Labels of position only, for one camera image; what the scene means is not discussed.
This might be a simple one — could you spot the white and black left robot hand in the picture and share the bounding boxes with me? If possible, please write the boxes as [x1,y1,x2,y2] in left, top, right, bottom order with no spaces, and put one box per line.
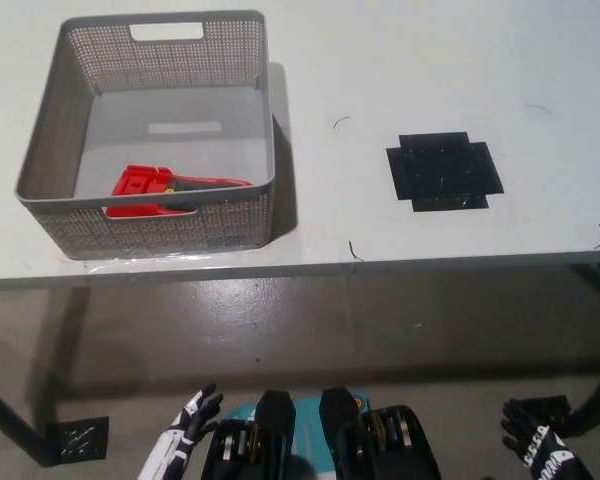
[137,382,225,480]

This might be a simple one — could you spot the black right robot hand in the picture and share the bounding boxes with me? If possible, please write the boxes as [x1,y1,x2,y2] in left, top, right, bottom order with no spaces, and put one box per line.
[499,398,594,480]

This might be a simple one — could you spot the red digital multimeter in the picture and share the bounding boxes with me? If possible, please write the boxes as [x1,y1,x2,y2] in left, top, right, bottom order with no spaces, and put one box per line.
[104,164,254,220]

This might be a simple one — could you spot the black floor tape patch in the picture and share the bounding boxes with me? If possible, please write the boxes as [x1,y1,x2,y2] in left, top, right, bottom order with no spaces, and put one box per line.
[44,415,110,466]
[509,394,572,430]

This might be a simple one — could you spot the black metal table leg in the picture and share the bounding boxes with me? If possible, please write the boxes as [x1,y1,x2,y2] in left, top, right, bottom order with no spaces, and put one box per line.
[0,377,49,469]
[569,364,600,437]

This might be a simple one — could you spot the black robot body teal top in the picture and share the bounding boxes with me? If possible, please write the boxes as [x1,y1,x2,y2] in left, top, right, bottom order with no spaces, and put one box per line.
[199,385,444,480]

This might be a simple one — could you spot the clear tape strip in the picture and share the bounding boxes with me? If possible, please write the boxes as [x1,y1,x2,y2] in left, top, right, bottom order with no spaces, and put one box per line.
[82,251,261,270]

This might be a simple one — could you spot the gray perforated plastic basket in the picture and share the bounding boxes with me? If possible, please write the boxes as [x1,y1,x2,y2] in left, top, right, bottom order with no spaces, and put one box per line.
[13,9,276,261]

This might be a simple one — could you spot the black tape patch on table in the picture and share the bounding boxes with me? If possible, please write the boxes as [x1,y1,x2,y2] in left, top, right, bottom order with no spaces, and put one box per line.
[384,131,505,212]

